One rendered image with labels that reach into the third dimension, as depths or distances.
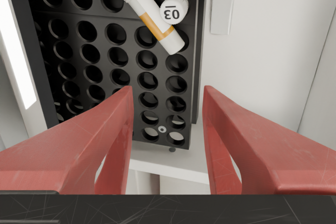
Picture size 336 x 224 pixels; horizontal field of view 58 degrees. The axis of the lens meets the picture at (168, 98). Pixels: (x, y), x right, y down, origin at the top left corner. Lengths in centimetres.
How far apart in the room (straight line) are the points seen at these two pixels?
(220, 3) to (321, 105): 9
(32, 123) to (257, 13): 16
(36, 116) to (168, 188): 31
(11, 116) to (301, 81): 20
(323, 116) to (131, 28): 13
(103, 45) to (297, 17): 13
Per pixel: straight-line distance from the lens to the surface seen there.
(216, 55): 24
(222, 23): 22
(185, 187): 46
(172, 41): 16
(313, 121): 23
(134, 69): 18
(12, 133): 17
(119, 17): 17
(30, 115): 18
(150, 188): 51
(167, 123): 20
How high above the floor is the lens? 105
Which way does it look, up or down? 54 degrees down
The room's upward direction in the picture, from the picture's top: 155 degrees counter-clockwise
